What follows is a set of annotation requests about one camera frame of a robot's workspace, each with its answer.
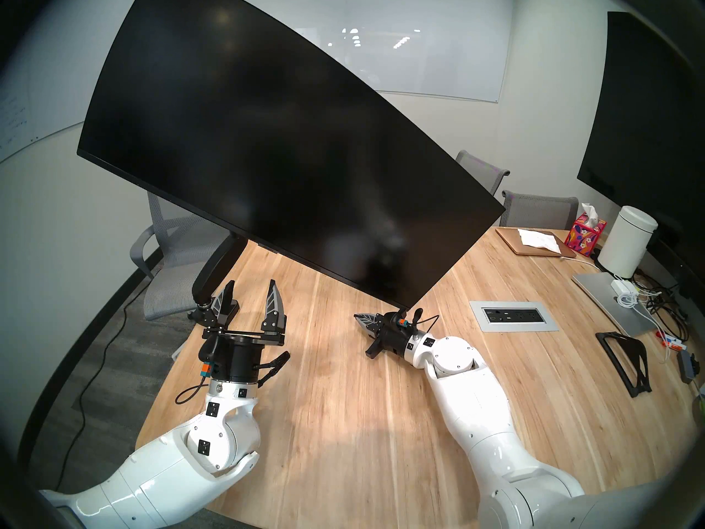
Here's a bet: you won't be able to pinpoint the large black wall screen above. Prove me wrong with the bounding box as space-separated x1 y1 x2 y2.
577 11 705 308

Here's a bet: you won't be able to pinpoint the black floor cable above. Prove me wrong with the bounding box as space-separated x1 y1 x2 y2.
59 296 133 490

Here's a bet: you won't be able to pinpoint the brown wooden board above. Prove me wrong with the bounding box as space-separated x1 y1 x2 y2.
495 226 577 258

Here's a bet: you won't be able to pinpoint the wide glass whiteboard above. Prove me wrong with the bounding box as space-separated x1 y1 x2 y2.
220 0 510 103

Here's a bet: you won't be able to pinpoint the white cylindrical canister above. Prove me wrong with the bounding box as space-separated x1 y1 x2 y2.
598 205 659 279

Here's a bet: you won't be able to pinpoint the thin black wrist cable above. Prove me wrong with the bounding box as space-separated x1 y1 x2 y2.
176 380 213 404

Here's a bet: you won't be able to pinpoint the black laptop stand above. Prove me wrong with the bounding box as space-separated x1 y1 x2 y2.
595 331 653 397

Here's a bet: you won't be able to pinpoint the thick black wrist cable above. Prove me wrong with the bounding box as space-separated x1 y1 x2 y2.
256 352 291 388

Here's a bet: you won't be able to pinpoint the silver table power outlet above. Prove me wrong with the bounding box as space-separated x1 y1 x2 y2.
469 300 558 333

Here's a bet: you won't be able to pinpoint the grey adapter box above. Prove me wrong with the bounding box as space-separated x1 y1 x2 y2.
677 349 700 384

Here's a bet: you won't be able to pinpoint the black tangled cables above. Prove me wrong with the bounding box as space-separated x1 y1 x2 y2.
633 272 692 341

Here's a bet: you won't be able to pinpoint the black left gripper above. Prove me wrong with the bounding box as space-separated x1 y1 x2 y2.
199 280 288 386

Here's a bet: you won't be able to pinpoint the whiteboard with handwriting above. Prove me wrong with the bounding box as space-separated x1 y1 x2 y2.
0 65 83 165

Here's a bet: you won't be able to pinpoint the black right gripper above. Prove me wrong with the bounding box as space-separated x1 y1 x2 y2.
355 309 424 361

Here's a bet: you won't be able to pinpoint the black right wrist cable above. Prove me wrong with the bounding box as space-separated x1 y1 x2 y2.
405 313 441 336

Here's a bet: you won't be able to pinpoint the curved black computer monitor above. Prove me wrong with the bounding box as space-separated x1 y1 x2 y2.
77 0 506 309

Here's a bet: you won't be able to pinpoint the colourful floral tissue box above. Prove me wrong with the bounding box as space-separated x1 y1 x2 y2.
563 203 608 258

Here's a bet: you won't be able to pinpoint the white power adapter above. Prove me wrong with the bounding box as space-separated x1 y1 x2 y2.
610 279 639 308

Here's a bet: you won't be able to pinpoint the silver laptop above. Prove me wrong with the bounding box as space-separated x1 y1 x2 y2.
571 272 661 338

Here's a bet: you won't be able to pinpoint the black monitor mount base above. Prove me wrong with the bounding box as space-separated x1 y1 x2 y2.
187 299 241 327

